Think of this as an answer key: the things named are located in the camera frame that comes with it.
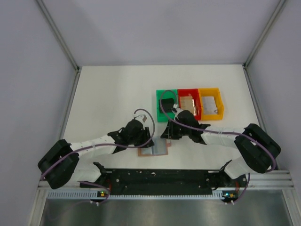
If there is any purple cable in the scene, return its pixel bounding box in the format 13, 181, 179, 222
159, 90, 277, 205
40, 108, 156, 205

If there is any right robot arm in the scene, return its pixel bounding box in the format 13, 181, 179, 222
160, 108, 281, 186

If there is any yellow plastic bin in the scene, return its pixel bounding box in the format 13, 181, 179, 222
198, 88, 224, 121

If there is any grey cable duct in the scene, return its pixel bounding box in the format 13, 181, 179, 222
47, 190, 225, 200

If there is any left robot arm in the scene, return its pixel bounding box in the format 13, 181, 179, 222
38, 114, 154, 189

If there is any green plastic bin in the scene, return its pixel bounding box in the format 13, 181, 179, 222
156, 89, 178, 122

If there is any brown leather card holder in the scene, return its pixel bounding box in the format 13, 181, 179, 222
137, 137, 171, 157

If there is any aluminium frame profile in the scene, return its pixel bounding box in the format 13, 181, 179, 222
35, 0, 82, 71

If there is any black cards stack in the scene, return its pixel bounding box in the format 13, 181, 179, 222
158, 98, 175, 113

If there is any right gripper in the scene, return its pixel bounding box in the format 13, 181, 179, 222
161, 119, 191, 140

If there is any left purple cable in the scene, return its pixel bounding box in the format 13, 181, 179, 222
40, 108, 156, 205

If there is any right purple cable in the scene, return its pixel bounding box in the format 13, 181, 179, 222
159, 90, 277, 205

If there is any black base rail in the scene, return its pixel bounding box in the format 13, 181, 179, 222
95, 169, 238, 195

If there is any gold cards stack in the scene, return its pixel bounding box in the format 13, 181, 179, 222
180, 96, 197, 116

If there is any silver cards stack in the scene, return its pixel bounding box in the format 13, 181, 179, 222
202, 96, 218, 115

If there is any red plastic bin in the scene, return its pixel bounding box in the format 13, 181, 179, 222
177, 89, 202, 121

